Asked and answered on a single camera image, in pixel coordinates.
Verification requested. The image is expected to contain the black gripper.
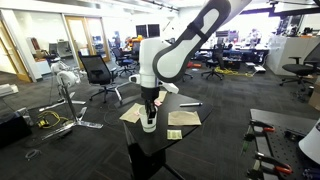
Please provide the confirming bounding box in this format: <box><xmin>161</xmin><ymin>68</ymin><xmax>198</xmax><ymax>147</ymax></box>
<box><xmin>140</xmin><ymin>85</ymin><xmax>162</xmax><ymax>126</ymax></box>

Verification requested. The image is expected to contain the white paper cup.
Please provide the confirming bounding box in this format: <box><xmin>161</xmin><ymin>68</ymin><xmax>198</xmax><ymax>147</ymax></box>
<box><xmin>137</xmin><ymin>105</ymin><xmax>159</xmax><ymax>134</ymax></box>

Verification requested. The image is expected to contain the long brown paper napkin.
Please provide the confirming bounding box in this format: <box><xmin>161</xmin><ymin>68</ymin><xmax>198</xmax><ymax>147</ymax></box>
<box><xmin>119</xmin><ymin>90</ymin><xmax>168</xmax><ymax>124</ymax></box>

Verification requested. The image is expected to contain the yellow-green small packet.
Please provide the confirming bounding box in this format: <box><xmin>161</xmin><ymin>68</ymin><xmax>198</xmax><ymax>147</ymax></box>
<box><xmin>166</xmin><ymin>129</ymin><xmax>184</xmax><ymax>141</ymax></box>

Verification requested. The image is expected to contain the white pen with blue tip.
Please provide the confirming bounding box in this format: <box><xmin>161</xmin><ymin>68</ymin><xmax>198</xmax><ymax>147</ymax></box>
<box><xmin>179</xmin><ymin>101</ymin><xmax>204</xmax><ymax>108</ymax></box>

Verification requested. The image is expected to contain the blue office chair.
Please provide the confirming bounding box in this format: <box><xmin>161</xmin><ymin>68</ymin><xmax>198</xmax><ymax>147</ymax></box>
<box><xmin>111</xmin><ymin>46</ymin><xmax>138</xmax><ymax>78</ymax></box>

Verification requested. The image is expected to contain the black mesh office chair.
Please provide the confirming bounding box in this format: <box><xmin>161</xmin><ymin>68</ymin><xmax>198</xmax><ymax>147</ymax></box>
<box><xmin>78</xmin><ymin>54</ymin><xmax>132</xmax><ymax>105</ymax></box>

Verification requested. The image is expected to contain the red floor object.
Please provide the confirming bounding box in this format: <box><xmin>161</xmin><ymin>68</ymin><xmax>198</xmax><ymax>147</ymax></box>
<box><xmin>185</xmin><ymin>60</ymin><xmax>203</xmax><ymax>70</ymax></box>

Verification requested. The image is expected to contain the black computer monitor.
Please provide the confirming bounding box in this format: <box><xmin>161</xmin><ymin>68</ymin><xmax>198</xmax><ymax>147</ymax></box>
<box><xmin>147</xmin><ymin>23</ymin><xmax>161</xmax><ymax>38</ymax></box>
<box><xmin>135</xmin><ymin>24</ymin><xmax>148</xmax><ymax>38</ymax></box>

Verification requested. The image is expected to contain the silver stand with white head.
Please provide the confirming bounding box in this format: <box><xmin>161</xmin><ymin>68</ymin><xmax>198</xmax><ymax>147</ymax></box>
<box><xmin>39</xmin><ymin>60</ymin><xmax>104</xmax><ymax>141</ymax></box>

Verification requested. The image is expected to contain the black swivel office chair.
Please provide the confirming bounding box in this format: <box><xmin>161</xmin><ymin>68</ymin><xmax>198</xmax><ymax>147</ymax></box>
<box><xmin>200</xmin><ymin>42</ymin><xmax>227</xmax><ymax>82</ymax></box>

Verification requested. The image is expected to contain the green-tipped small tool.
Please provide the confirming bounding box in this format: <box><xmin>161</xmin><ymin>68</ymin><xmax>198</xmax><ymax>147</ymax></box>
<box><xmin>240</xmin><ymin>133</ymin><xmax>264</xmax><ymax>157</ymax></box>

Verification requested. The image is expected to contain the wooden framed glass door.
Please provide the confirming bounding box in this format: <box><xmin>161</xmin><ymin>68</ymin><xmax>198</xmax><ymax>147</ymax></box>
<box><xmin>64</xmin><ymin>15</ymin><xmax>112</xmax><ymax>69</ymax></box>

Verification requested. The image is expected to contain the long office desk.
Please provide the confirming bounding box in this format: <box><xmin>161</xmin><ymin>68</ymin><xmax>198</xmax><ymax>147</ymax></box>
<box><xmin>199</xmin><ymin>46</ymin><xmax>270</xmax><ymax>65</ymax></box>

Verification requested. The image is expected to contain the silver metal box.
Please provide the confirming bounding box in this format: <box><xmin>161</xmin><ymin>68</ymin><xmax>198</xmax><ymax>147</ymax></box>
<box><xmin>15</xmin><ymin>106</ymin><xmax>35</xmax><ymax>127</ymax></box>

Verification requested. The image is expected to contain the black equipment case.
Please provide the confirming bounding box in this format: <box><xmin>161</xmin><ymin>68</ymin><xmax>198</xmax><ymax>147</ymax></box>
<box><xmin>0</xmin><ymin>112</ymin><xmax>33</xmax><ymax>148</ymax></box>

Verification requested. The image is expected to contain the white flat device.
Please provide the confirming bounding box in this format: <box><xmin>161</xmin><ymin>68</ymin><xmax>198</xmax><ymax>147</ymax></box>
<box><xmin>0</xmin><ymin>83</ymin><xmax>20</xmax><ymax>98</ymax></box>

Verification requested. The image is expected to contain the black perforated breadboard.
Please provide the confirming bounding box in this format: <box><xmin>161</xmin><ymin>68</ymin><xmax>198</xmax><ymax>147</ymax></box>
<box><xmin>253</xmin><ymin>123</ymin><xmax>320</xmax><ymax>180</ymax></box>

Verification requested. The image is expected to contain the white counter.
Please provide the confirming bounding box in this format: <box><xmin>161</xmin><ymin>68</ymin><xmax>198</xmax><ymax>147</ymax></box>
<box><xmin>266</xmin><ymin>34</ymin><xmax>320</xmax><ymax>77</ymax></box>

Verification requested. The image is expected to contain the black armrest office chair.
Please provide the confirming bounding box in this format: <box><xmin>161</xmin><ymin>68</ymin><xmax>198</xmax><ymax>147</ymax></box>
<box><xmin>279</xmin><ymin>42</ymin><xmax>320</xmax><ymax>92</ymax></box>

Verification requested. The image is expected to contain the small black pedestal table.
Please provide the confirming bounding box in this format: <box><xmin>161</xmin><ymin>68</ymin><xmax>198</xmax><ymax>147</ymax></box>
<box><xmin>114</xmin><ymin>91</ymin><xmax>214</xmax><ymax>180</ymax></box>

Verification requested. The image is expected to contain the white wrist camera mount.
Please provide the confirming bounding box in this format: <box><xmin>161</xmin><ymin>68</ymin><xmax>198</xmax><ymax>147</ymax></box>
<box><xmin>159</xmin><ymin>81</ymin><xmax>180</xmax><ymax>95</ymax></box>

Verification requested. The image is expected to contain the long yellow floor cable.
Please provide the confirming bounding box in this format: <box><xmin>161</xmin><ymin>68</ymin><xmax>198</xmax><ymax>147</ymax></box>
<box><xmin>214</xmin><ymin>65</ymin><xmax>255</xmax><ymax>78</ymax></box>

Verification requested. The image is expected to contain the yellow coiled cable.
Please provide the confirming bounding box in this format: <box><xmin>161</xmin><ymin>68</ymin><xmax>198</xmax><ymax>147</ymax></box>
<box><xmin>35</xmin><ymin>110</ymin><xmax>70</xmax><ymax>130</ymax></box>

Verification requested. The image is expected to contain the orange-handled black bar clamp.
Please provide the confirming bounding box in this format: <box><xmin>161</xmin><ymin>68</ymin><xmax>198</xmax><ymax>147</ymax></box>
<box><xmin>246</xmin><ymin>151</ymin><xmax>294</xmax><ymax>176</ymax></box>
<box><xmin>249</xmin><ymin>119</ymin><xmax>276</xmax><ymax>133</ymax></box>

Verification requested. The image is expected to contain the grey coiled floor cable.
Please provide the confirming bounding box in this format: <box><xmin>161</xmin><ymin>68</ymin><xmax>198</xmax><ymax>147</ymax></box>
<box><xmin>24</xmin><ymin>148</ymin><xmax>43</xmax><ymax>162</ymax></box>

